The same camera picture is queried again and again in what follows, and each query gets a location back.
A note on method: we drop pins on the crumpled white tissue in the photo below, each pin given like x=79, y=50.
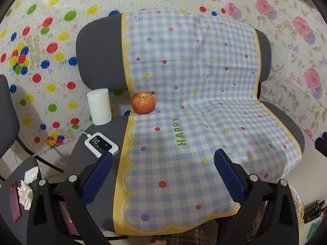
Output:
x=32, y=174
x=25, y=195

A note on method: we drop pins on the floral print plastic sheet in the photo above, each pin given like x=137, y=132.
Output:
x=293, y=43

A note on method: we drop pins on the grey fabric chair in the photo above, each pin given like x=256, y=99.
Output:
x=97, y=56

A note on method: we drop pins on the dark grey chair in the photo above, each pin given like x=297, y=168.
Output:
x=9, y=107

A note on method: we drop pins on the balloon print plastic sheet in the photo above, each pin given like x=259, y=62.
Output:
x=63, y=30

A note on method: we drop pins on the white paper roll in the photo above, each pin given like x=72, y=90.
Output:
x=98, y=107

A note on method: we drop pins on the bin with pink bag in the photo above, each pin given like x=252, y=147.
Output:
x=296, y=199

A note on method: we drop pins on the red apple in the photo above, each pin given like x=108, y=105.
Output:
x=143, y=103

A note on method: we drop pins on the red phone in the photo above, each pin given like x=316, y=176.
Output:
x=14, y=201

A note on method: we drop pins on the red plaid cloth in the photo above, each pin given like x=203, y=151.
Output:
x=196, y=236

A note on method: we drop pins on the pink dotted case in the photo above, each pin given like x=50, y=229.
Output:
x=67, y=218

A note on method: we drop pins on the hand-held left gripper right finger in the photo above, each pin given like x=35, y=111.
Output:
x=230, y=178

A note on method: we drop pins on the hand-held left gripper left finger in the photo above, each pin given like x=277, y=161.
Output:
x=98, y=177

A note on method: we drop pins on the white electronic device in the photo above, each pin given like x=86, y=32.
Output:
x=101, y=144

